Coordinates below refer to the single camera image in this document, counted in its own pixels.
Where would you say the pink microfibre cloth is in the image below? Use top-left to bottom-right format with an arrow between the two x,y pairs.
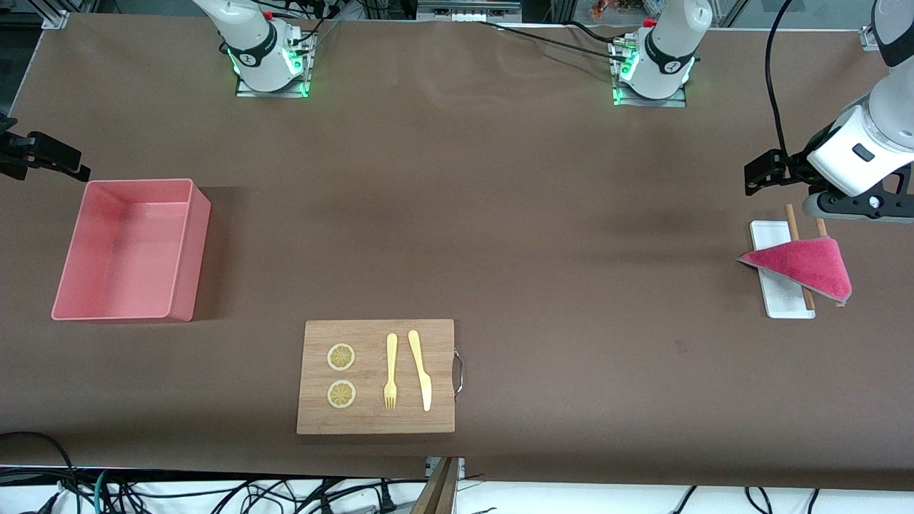
736,236 -> 853,304

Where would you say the pink plastic bin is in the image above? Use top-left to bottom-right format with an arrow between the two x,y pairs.
51,178 -> 212,323

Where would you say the white rectangular rack tray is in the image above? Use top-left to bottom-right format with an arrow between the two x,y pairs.
750,221 -> 816,320

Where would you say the brown table cover sheet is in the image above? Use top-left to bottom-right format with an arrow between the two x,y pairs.
0,13 -> 914,492

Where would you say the grey electronics box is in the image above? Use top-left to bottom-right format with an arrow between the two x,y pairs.
418,0 -> 522,22

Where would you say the yellow plastic fork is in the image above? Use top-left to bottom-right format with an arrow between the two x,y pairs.
383,333 -> 398,410

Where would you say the wooden cutting board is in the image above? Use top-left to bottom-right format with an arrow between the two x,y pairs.
296,319 -> 456,435

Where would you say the yellow plastic knife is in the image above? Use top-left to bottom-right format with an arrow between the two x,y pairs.
408,330 -> 433,413

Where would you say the wooden stand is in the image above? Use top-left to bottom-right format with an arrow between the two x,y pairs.
411,457 -> 461,514

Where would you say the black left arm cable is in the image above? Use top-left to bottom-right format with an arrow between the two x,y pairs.
765,0 -> 797,158

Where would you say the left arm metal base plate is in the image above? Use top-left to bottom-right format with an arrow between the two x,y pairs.
613,39 -> 688,108

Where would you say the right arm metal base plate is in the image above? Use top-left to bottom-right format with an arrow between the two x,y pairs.
236,32 -> 313,99

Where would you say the black cable across table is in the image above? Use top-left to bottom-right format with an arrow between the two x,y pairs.
477,20 -> 629,61

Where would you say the thick black looped cable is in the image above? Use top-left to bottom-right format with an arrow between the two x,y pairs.
0,431 -> 79,514

